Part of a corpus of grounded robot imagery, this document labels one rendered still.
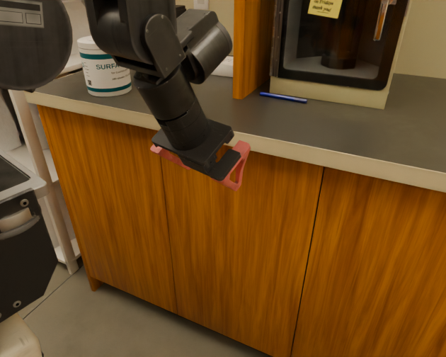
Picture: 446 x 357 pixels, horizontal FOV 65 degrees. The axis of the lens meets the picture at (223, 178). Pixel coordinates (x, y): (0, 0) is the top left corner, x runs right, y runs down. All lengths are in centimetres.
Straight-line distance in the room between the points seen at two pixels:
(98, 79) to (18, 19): 80
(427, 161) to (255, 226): 44
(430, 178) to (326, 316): 53
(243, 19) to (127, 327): 123
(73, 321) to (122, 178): 75
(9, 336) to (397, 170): 72
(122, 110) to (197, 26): 59
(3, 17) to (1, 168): 31
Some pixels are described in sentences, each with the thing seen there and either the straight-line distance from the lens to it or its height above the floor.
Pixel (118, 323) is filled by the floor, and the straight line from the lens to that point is 162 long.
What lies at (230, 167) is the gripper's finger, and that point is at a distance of 44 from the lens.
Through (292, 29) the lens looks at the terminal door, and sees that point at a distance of 101.
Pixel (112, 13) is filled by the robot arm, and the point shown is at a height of 123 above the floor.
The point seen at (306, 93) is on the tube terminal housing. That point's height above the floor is 95.
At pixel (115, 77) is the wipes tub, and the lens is 107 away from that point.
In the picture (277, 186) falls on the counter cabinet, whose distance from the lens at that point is 87.
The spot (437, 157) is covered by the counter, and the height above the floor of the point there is 94.
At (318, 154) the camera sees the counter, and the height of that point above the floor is 92.
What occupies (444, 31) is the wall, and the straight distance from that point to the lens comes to 143.
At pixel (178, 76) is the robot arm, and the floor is 117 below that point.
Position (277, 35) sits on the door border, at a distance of 103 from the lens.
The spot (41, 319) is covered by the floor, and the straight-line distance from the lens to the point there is 175.
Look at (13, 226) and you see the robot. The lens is 48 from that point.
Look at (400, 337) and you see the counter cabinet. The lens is 112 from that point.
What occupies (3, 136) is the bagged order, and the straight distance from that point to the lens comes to 192.
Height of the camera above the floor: 127
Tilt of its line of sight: 32 degrees down
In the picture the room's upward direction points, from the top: straight up
